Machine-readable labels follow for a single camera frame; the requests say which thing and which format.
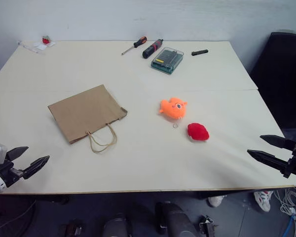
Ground black bit holder strip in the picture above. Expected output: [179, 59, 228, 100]
[191, 48, 209, 57]

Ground black metal clamp device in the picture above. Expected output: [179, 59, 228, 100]
[199, 215, 217, 237]

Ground clear green screwdriver bit case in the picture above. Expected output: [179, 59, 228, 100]
[150, 46, 185, 76]

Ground brown paper bag with handles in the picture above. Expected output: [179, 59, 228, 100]
[47, 84, 128, 155]

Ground white shoe with red marks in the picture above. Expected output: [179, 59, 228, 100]
[253, 190, 274, 213]

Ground blue cable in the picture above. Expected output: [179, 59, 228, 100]
[284, 214, 296, 237]

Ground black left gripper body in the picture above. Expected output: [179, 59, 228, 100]
[0, 158, 25, 189]

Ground orange black handled screwdriver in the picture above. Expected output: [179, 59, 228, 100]
[121, 36, 148, 56]

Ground red plush toy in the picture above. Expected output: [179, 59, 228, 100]
[186, 122, 210, 143]

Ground orange plush toy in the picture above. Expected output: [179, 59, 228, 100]
[158, 97, 189, 129]

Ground black red electric screwdriver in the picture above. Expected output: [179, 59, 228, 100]
[142, 39, 165, 59]

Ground small dark rounded shape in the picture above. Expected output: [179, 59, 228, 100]
[103, 213, 129, 237]

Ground white paper packets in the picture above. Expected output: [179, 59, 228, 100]
[33, 40, 57, 50]

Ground black chair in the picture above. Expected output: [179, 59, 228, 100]
[250, 32, 296, 129]

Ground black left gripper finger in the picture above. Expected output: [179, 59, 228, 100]
[6, 146, 30, 163]
[21, 155, 51, 180]

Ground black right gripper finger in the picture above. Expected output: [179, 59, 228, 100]
[247, 149, 291, 174]
[259, 134, 296, 152]

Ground dark brown floor device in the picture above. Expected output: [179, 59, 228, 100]
[60, 219, 85, 237]

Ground white cable bundle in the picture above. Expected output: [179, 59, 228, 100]
[273, 187, 296, 216]

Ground plain white shoe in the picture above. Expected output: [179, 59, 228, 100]
[207, 195, 227, 208]

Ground large dark rounded shape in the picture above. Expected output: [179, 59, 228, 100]
[154, 201, 201, 237]

